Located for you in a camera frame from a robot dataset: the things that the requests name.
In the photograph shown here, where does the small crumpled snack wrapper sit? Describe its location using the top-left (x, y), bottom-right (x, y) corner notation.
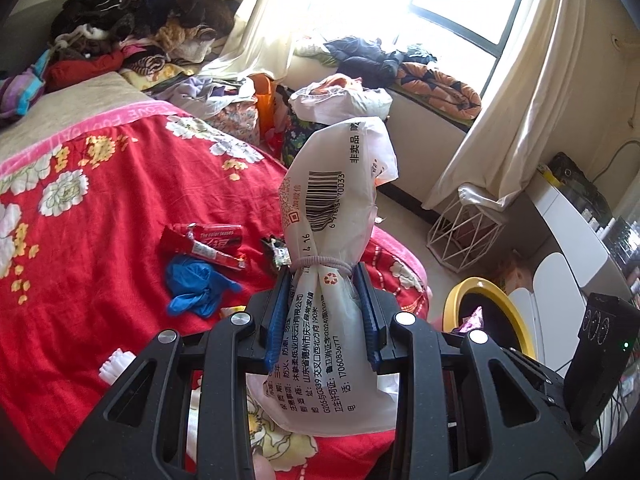
top-left (261, 236), bottom-right (292, 276)

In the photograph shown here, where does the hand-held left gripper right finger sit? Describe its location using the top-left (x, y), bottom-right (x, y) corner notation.
top-left (350, 262), bottom-right (586, 480)

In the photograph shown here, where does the yellow rimmed trash bin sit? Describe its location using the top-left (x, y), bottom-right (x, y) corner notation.
top-left (445, 276), bottom-right (538, 361)

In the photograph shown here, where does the white window bench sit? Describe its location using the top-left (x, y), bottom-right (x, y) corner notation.
top-left (290, 52), bottom-right (471, 211)

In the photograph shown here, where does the black cable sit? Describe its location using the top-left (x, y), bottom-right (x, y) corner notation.
top-left (590, 139), bottom-right (640, 182)

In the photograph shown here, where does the pile of dark clothes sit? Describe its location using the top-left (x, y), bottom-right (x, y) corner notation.
top-left (47, 0), bottom-right (238, 81)

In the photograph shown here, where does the light purple cloth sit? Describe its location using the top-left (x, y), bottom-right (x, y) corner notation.
top-left (150, 75), bottom-right (256, 116)

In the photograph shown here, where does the dark camouflage bag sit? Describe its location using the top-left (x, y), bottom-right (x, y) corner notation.
top-left (545, 152), bottom-right (611, 221)

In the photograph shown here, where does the blue rubber glove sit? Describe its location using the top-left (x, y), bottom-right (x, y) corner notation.
top-left (165, 254), bottom-right (243, 318)

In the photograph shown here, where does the white desk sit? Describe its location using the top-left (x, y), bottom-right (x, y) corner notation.
top-left (505, 170), bottom-right (631, 376)

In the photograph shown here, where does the orange box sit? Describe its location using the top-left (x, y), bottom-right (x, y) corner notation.
top-left (495, 255), bottom-right (533, 291)

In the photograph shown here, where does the orange bag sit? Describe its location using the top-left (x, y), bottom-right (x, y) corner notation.
top-left (247, 74), bottom-right (277, 146)

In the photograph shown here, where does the dark jacket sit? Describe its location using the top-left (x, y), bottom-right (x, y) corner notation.
top-left (330, 37), bottom-right (438, 78)

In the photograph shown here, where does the beige bed sheet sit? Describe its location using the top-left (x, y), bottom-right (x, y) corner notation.
top-left (0, 71), bottom-right (151, 161)

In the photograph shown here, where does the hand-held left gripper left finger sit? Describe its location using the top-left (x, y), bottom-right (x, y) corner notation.
top-left (56, 267), bottom-right (296, 480)

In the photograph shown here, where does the purple striped cloth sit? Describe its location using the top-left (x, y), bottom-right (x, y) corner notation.
top-left (0, 52), bottom-right (51, 121)

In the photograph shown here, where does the white laundry in hamper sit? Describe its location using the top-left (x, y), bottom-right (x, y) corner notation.
top-left (289, 74), bottom-right (393, 126)

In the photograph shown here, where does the cream curtain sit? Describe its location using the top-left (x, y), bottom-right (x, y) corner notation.
top-left (420, 0), bottom-right (601, 211)
top-left (200, 0), bottom-right (326, 81)

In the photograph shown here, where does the red floral blanket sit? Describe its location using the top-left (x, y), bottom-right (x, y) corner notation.
top-left (0, 102), bottom-right (431, 480)

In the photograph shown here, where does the white foam net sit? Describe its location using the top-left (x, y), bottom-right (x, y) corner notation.
top-left (98, 349), bottom-right (136, 386)

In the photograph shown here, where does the dinosaur print hamper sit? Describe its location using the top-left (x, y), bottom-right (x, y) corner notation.
top-left (272, 85), bottom-right (321, 168)

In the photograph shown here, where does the white wire stool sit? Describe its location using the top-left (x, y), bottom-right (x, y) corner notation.
top-left (426, 185), bottom-right (507, 273)

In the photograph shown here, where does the white printed plastic bag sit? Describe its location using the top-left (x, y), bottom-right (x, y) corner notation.
top-left (262, 116), bottom-right (401, 435)

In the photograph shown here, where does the orange patterned quilt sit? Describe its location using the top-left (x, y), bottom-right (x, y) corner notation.
top-left (395, 62), bottom-right (483, 121)

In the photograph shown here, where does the pink foil wrapper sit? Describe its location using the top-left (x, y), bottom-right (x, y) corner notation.
top-left (462, 307), bottom-right (486, 333)

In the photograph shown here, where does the floral fabric bag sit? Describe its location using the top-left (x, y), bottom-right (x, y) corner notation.
top-left (210, 102), bottom-right (261, 146)

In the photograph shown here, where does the red snack wrapper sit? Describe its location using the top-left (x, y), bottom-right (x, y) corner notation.
top-left (160, 223), bottom-right (248, 271)

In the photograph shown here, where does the red garment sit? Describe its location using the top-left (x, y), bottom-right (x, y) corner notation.
top-left (45, 50), bottom-right (126, 93)

